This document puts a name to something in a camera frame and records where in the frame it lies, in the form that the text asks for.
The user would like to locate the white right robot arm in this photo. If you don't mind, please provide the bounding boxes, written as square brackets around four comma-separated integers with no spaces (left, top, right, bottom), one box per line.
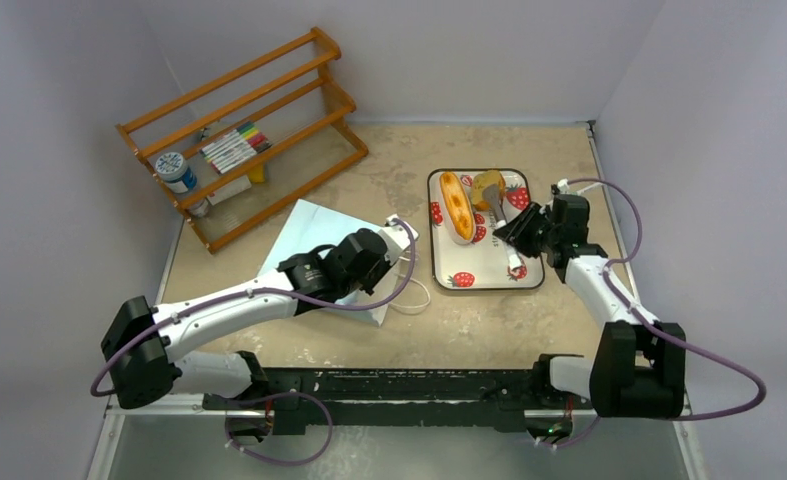
[494,194,685,419]

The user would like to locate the white flat box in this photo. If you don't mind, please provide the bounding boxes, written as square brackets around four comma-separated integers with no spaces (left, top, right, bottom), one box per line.
[206,176,252,205]

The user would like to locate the orange wooden shelf rack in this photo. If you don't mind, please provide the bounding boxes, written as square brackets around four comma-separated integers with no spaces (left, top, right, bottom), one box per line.
[116,27,369,254]

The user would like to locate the set of coloured markers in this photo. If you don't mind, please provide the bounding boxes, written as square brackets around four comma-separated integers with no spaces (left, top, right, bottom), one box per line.
[199,121,271,174]

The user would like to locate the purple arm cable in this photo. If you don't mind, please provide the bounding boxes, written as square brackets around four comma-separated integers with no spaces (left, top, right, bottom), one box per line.
[89,217,419,399]
[555,177,768,423]

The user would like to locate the brown fake bread slice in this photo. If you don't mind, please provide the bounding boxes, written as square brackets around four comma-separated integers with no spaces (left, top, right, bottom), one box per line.
[470,169,506,211]

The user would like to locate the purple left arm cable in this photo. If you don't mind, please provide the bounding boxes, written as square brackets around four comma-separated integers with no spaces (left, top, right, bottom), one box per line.
[89,217,419,399]

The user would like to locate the metal kitchen tongs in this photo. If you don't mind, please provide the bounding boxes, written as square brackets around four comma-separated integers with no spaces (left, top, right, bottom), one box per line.
[482,183,523,275]

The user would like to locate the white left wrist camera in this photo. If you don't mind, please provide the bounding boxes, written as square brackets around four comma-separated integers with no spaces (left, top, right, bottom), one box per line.
[376,214,419,263]

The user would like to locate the long orange fake bread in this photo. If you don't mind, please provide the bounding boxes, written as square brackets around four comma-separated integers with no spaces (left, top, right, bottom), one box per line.
[438,171,476,245]

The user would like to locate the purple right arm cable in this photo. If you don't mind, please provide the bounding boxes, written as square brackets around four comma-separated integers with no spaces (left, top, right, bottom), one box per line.
[555,177,768,423]

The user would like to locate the blue lid white jar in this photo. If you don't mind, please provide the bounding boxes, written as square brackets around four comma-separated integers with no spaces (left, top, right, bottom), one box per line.
[154,152,198,194]

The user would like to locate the white blue paper bag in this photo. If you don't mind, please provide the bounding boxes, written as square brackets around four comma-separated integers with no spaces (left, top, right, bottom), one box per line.
[255,198,433,327]

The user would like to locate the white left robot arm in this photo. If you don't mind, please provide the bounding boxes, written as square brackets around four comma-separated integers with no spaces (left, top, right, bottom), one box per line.
[90,219,418,409]

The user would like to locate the white strawberry enamel tray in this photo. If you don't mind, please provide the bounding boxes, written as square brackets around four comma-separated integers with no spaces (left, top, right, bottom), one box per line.
[427,169,545,292]

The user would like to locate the yellow small bottle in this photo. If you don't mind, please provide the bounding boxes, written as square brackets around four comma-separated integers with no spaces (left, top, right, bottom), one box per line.
[247,164,267,184]

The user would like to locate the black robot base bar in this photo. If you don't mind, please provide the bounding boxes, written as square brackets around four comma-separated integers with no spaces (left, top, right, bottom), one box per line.
[203,367,597,450]

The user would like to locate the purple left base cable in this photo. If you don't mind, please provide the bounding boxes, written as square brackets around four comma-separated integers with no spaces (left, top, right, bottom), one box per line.
[223,389,337,468]

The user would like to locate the green cap white marker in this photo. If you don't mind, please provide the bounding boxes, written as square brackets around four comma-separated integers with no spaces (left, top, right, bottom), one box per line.
[575,182,603,196]

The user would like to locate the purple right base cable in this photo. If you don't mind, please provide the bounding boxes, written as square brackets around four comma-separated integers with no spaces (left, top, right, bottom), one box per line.
[532,390,600,452]

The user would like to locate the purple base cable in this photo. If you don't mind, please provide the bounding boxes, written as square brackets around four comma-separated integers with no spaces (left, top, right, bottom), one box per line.
[223,389,337,468]
[532,390,600,452]

